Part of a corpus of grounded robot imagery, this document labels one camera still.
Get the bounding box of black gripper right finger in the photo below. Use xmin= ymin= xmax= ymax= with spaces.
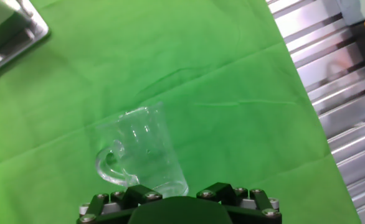
xmin=197 ymin=182 xmax=282 ymax=224

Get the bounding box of green cloth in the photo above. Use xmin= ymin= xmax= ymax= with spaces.
xmin=0 ymin=0 xmax=363 ymax=224

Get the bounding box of clear glass cup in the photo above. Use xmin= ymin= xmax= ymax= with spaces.
xmin=95 ymin=101 xmax=189 ymax=198

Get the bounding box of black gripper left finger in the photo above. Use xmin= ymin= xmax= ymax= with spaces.
xmin=76 ymin=184 xmax=164 ymax=224

